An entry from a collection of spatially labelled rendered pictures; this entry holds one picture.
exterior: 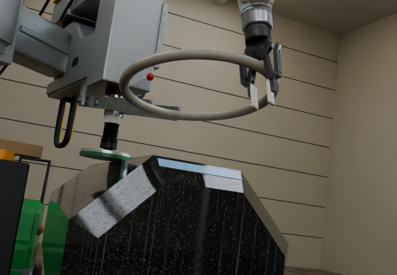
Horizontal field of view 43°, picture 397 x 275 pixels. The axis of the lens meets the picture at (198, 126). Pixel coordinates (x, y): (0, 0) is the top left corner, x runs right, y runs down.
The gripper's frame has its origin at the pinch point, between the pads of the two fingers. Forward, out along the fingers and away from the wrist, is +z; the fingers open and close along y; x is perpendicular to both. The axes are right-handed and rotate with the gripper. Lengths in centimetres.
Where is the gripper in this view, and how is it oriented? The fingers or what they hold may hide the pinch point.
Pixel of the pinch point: (262, 95)
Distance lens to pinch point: 140.7
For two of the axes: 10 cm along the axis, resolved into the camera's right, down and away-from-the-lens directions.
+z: 0.3, 9.4, -3.4
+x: -5.5, -2.7, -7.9
